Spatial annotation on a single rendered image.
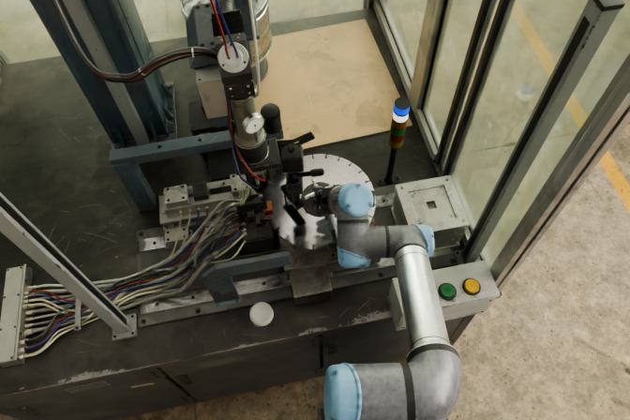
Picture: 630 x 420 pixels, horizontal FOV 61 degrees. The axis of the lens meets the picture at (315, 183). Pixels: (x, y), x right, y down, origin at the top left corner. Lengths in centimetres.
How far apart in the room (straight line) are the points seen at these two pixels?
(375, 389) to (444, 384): 12
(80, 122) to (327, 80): 96
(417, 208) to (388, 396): 82
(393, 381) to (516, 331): 163
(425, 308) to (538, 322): 155
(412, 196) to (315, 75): 73
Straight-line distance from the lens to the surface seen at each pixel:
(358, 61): 221
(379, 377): 96
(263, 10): 192
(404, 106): 153
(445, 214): 166
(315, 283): 161
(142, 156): 165
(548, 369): 255
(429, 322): 106
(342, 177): 163
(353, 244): 121
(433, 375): 97
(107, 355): 174
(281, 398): 236
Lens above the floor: 232
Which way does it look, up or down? 58 degrees down
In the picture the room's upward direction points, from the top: 2 degrees counter-clockwise
